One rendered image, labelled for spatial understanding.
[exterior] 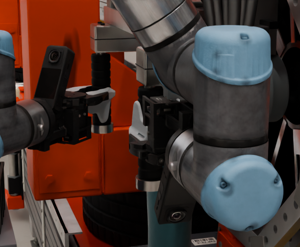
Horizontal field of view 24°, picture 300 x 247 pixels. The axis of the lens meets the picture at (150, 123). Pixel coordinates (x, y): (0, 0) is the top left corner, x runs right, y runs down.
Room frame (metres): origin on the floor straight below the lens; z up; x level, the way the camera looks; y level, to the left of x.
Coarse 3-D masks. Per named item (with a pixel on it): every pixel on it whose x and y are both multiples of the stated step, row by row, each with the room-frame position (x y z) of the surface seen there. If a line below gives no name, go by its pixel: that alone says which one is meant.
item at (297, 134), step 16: (288, 16) 1.46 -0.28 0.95; (288, 32) 1.30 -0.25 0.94; (288, 48) 1.26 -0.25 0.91; (288, 64) 1.29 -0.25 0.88; (288, 112) 1.27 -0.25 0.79; (272, 128) 1.43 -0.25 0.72; (288, 128) 1.26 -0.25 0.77; (272, 144) 1.41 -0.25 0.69; (288, 144) 1.27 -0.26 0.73; (272, 160) 1.30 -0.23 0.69; (288, 160) 1.39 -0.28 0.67; (288, 176) 1.35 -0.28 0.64; (288, 192) 1.31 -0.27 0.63
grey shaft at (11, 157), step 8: (16, 152) 2.74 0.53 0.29; (8, 160) 2.75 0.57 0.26; (16, 160) 2.75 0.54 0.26; (8, 168) 2.76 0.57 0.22; (16, 168) 2.75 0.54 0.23; (8, 176) 2.75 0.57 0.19; (16, 176) 2.74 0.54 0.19; (8, 184) 2.73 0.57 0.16; (16, 184) 2.74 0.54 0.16; (8, 192) 2.75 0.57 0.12; (16, 192) 2.74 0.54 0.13
